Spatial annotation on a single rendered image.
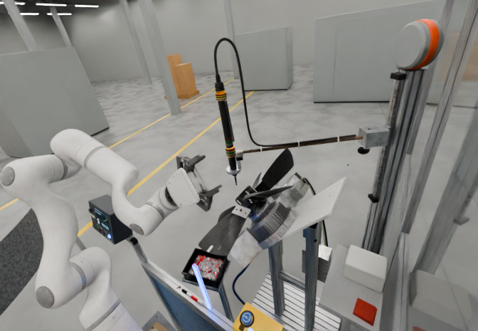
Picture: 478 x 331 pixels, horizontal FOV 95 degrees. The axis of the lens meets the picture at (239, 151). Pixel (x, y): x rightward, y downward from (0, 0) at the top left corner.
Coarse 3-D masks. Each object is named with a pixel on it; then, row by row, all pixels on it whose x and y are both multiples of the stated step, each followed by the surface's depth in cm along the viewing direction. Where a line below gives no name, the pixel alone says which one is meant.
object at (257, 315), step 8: (248, 304) 86; (240, 312) 84; (256, 312) 83; (240, 320) 81; (256, 320) 81; (264, 320) 80; (272, 320) 80; (248, 328) 79; (256, 328) 79; (264, 328) 78; (272, 328) 78; (280, 328) 78
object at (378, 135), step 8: (360, 128) 96; (368, 128) 94; (376, 128) 93; (384, 128) 92; (368, 136) 91; (376, 136) 91; (384, 136) 91; (368, 144) 93; (376, 144) 93; (384, 144) 93
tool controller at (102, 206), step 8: (96, 200) 130; (104, 200) 131; (96, 208) 124; (104, 208) 122; (112, 208) 122; (104, 216) 120; (112, 216) 117; (104, 224) 123; (112, 224) 118; (120, 224) 122; (112, 232) 119; (120, 232) 123; (128, 232) 127; (112, 240) 121; (120, 240) 123
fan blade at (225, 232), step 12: (228, 216) 113; (240, 216) 111; (216, 228) 109; (228, 228) 106; (240, 228) 105; (204, 240) 107; (216, 240) 103; (228, 240) 100; (216, 252) 96; (228, 252) 94
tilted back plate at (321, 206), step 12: (324, 192) 107; (336, 192) 94; (300, 204) 124; (312, 204) 107; (324, 204) 94; (336, 204) 87; (300, 216) 107; (312, 216) 95; (324, 216) 85; (300, 228) 96
